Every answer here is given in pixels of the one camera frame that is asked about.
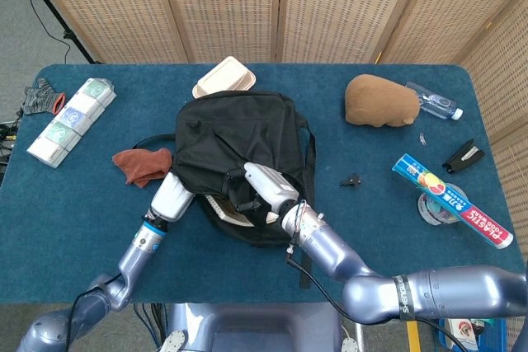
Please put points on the clear plastic water bottle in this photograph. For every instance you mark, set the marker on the clear plastic water bottle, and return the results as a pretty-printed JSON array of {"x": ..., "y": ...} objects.
[{"x": 437, "y": 102}]

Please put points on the rust brown cloth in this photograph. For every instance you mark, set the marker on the rust brown cloth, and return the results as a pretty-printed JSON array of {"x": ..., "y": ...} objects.
[{"x": 142, "y": 164}]

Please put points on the small metal paper clip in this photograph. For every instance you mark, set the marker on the small metal paper clip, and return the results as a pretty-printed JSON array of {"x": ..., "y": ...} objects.
[{"x": 422, "y": 139}]

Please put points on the blue plastic wrap box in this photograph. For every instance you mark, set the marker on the blue plastic wrap box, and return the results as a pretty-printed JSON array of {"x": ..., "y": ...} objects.
[{"x": 449, "y": 199}]

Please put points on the grey knit work glove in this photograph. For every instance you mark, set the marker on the grey knit work glove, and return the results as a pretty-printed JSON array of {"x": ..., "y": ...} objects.
[{"x": 39, "y": 98}]

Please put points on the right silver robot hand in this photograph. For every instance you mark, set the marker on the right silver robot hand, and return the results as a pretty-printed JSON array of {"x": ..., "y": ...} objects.
[{"x": 268, "y": 185}]

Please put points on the black fabric backpack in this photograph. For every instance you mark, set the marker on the black fabric backpack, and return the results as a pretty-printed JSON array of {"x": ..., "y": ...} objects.
[{"x": 239, "y": 129}]

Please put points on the clear tape roll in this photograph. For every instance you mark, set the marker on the clear tape roll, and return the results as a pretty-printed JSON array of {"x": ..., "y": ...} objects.
[{"x": 429, "y": 209}]

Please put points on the beige takeout food box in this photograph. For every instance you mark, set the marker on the beige takeout food box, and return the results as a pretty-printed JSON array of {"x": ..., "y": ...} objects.
[{"x": 224, "y": 78}]

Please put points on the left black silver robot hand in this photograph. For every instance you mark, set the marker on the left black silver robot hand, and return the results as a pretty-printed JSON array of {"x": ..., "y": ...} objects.
[{"x": 171, "y": 199}]

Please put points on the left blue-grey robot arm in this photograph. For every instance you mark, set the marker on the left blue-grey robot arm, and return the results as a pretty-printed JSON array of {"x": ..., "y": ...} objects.
[{"x": 136, "y": 253}]

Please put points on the brown plush animal toy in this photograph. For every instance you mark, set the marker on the brown plush animal toy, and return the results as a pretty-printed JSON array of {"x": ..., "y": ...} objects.
[{"x": 379, "y": 98}]

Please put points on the white tissue multipack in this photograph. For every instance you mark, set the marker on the white tissue multipack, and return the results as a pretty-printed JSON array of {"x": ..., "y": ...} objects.
[{"x": 70, "y": 121}]

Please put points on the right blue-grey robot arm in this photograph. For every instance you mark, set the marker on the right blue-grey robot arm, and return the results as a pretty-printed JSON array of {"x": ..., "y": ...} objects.
[{"x": 445, "y": 290}]

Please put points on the black tripod stand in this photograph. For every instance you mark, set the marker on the black tripod stand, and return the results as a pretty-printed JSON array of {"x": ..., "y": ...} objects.
[{"x": 53, "y": 10}]

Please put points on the blue carpet table cover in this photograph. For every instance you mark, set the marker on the blue carpet table cover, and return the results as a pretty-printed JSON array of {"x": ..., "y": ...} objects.
[{"x": 82, "y": 220}]

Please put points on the spiral notebook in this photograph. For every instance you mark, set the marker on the spiral notebook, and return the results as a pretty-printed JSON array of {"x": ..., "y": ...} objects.
[{"x": 231, "y": 215}]

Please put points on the small black staple remover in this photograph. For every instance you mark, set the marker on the small black staple remover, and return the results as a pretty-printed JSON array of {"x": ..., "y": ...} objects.
[{"x": 352, "y": 181}]

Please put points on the black stapler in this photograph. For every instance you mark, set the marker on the black stapler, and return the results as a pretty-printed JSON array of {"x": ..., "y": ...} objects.
[{"x": 462, "y": 158}]

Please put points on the woven rattan folding screen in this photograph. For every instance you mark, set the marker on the woven rattan folding screen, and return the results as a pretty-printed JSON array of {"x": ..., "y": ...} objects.
[{"x": 227, "y": 6}]

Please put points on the blue-grey robot torso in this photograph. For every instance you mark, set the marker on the blue-grey robot torso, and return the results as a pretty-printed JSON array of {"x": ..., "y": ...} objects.
[{"x": 247, "y": 331}]

